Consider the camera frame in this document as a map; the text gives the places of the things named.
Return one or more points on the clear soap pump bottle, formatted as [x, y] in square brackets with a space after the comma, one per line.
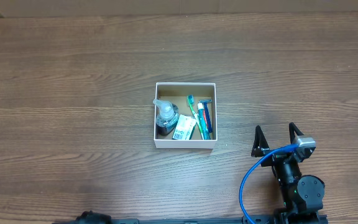
[167, 117]

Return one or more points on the white cardboard box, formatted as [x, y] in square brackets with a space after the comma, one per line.
[176, 93]

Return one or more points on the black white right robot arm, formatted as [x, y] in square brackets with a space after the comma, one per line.
[302, 194]

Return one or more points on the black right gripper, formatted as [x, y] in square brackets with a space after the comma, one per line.
[276, 157]

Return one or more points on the green white floss packet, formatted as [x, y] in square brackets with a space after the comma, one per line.
[184, 128]

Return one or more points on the red green toothpaste tube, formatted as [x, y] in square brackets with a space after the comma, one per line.
[204, 126]

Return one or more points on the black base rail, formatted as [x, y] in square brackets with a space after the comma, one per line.
[238, 220]

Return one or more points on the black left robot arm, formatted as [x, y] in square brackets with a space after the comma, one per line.
[90, 217]

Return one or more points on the blue disposable razor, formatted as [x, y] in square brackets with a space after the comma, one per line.
[206, 114]

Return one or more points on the green white toothbrush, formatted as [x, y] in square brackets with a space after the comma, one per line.
[190, 101]

